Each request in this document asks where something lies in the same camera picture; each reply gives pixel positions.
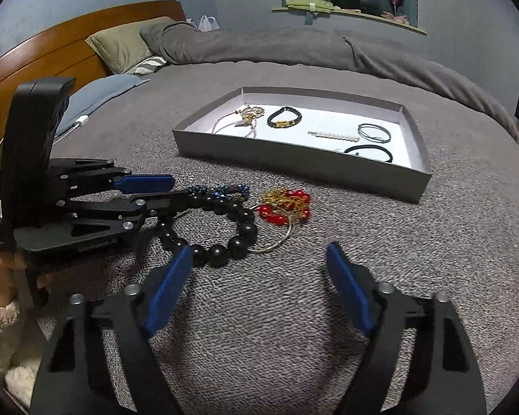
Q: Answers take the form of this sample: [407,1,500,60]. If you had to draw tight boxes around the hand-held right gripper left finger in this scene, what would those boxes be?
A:
[29,246,194,415]

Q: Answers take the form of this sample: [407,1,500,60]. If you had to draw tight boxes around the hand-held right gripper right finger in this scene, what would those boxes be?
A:
[326,243,487,415]

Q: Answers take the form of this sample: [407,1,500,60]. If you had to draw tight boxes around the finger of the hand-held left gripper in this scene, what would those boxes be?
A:
[56,191,191,231]
[47,158,175,193]

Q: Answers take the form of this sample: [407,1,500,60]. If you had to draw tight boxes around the blue bead bracelet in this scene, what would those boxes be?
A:
[187,184,251,203]

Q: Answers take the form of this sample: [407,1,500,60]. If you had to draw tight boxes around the large dark bead bracelet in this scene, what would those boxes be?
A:
[155,194,259,269]

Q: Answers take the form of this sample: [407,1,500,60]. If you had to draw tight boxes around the pink cord necklace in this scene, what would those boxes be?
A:
[211,104,266,139]

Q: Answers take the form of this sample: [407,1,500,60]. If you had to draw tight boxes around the thick black hair tie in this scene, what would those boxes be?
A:
[343,144,394,165]

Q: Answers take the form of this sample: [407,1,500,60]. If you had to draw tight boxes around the small black bead bracelet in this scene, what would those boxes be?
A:
[267,106,304,129]

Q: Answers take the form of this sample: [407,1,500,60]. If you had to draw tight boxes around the pearl hair clip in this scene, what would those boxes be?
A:
[307,130,360,142]

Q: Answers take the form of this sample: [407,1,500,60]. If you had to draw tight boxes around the shallow grey cardboard box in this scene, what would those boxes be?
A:
[172,86,433,204]

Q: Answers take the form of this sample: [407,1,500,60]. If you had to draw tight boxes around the person's left hand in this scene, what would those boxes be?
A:
[0,253,53,308]

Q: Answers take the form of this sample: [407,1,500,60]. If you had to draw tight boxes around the thin metal hoop bangle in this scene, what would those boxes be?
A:
[245,214,296,255]

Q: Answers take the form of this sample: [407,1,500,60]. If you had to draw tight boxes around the light blue blanket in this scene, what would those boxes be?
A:
[55,73,152,140]

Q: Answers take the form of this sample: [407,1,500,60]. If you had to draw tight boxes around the wooden headboard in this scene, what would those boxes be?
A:
[0,0,187,157]

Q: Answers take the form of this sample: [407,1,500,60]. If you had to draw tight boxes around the striped pillow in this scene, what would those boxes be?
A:
[125,55,172,77]

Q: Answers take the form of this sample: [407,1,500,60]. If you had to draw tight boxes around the olive pillow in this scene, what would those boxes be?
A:
[85,16,176,74]

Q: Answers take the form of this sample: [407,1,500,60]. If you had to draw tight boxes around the white fluffy cloth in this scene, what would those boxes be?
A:
[0,297,45,404]

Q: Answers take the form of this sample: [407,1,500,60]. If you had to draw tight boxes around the grey duvet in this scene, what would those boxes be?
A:
[140,21,519,144]

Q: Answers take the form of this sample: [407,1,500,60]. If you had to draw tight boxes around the green cloth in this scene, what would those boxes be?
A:
[285,0,335,14]

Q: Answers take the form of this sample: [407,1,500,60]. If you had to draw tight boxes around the wooden window sill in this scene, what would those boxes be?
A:
[271,6,428,36]

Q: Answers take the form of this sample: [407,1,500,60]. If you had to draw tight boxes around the black cloth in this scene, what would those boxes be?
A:
[330,0,386,17]

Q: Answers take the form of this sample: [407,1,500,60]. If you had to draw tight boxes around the white charger cable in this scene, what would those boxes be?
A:
[0,115,91,174]

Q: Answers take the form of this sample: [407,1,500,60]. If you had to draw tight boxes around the red bead gold chain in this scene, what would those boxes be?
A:
[256,188,312,228]

